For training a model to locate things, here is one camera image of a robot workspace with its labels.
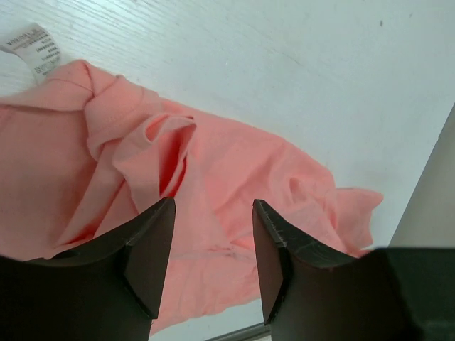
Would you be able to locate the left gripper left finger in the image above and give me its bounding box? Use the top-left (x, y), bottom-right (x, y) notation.
top-left (1, 198), bottom-right (176, 340)

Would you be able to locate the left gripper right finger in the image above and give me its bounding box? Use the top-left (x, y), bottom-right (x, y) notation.
top-left (252, 200), bottom-right (454, 340)

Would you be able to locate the pink t shirt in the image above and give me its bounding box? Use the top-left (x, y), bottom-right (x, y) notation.
top-left (1, 60), bottom-right (383, 332)

